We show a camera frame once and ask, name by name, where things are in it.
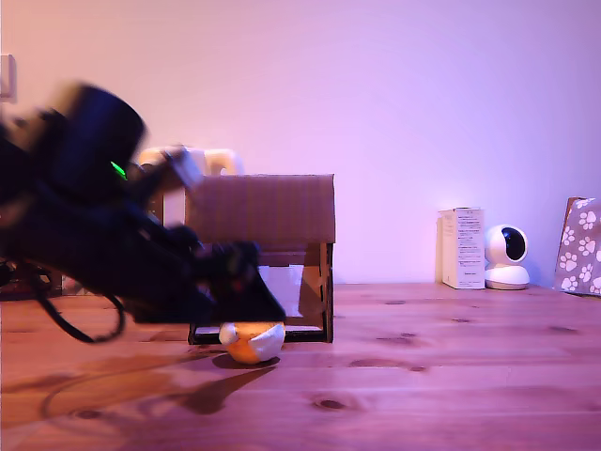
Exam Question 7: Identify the yellow and white footbag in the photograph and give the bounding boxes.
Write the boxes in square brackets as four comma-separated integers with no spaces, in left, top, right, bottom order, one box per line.
[218,320,286,365]

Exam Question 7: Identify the small white round camera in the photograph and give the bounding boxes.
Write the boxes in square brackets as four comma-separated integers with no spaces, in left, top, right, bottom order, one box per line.
[484,225,532,291]

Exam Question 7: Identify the white electric kettle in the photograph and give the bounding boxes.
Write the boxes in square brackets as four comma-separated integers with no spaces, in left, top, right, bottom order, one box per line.
[138,146,245,222]

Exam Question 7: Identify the white printed carton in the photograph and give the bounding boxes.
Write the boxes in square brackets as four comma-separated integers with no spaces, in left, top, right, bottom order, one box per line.
[435,207,486,291]

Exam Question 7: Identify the wall switch plate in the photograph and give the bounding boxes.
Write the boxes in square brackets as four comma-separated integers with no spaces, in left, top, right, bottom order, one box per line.
[0,54,18,102]

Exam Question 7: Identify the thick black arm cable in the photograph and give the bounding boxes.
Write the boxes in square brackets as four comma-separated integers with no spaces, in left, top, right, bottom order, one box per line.
[31,271,128,345]

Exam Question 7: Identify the cardboard dice tower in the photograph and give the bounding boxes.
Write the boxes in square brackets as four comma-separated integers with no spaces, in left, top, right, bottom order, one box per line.
[185,173,337,347]

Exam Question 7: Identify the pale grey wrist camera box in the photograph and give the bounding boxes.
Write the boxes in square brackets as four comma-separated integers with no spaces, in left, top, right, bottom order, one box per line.
[135,144,207,198]

